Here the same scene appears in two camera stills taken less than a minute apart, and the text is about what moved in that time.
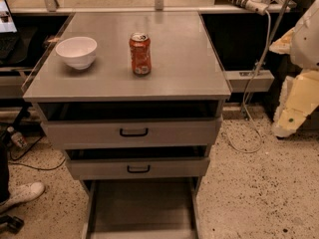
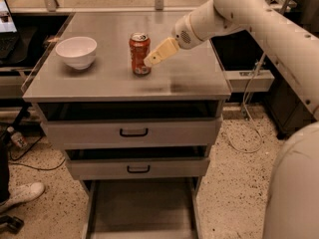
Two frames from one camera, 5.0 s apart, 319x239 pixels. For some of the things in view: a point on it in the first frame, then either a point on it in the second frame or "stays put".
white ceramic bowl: [78, 52] stays put
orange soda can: [140, 52] stays put
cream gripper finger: [299, 97] → [186, 34]
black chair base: [11, 224] stays put
